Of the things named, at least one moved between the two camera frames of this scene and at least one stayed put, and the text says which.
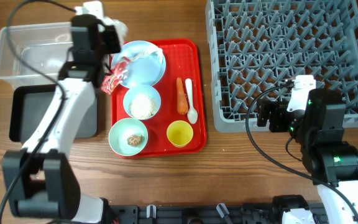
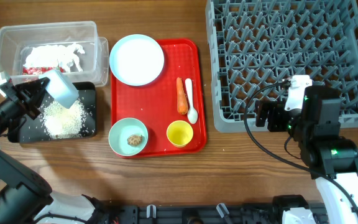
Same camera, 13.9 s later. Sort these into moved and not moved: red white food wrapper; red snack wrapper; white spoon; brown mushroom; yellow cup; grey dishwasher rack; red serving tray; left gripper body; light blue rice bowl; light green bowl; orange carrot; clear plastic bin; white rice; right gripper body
Moved: light blue rice bowl; white rice; red white food wrapper; red snack wrapper; left gripper body
Not moved: clear plastic bin; red serving tray; right gripper body; grey dishwasher rack; light green bowl; yellow cup; white spoon; brown mushroom; orange carrot
